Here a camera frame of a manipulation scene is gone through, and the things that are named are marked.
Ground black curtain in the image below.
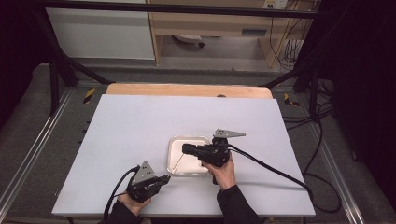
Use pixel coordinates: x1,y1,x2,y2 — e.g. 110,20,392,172
295,0,396,213
0,0,78,129

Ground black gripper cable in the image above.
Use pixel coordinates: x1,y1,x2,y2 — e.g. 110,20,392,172
228,144,342,215
103,165,141,220

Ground light wooden table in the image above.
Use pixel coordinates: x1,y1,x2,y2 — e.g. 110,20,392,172
105,82,274,100

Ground hanging black cables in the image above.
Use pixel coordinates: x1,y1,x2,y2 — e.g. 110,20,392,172
268,0,321,72

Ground aluminium floor rail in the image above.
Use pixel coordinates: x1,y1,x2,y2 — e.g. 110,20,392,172
0,88,76,204
306,119,365,224

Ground black metal frame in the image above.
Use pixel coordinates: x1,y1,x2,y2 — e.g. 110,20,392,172
29,0,353,117

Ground square white tray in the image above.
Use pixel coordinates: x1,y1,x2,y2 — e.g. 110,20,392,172
166,135,212,177

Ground white cabinet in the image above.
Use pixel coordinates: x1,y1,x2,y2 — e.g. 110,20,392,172
46,0,156,61

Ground person's left hand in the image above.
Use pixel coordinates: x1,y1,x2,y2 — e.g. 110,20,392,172
117,192,152,217

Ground thin wooden skewer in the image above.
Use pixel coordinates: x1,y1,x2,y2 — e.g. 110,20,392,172
171,154,185,172

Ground black floor cables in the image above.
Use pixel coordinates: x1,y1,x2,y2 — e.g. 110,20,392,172
282,78,335,175

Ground yellow black tape marker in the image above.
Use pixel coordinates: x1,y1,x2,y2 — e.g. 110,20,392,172
82,87,96,105
283,92,301,107

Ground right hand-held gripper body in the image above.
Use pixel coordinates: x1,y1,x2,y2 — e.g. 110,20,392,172
199,128,247,168

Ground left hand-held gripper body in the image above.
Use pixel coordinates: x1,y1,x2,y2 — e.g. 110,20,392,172
125,161,163,203

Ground white power strip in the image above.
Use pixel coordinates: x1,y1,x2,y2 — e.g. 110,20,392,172
262,0,289,10

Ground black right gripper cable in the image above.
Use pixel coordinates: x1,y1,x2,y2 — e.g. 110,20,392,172
228,144,342,215

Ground person's right hand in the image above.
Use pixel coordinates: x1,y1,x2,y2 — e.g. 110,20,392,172
202,153,237,190

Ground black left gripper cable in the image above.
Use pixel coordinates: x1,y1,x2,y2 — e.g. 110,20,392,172
103,165,141,220

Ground white wheeled base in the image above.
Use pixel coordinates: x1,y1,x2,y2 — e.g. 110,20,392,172
172,35,205,49

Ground light wooden desk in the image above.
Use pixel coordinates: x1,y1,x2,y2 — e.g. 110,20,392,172
146,0,316,68

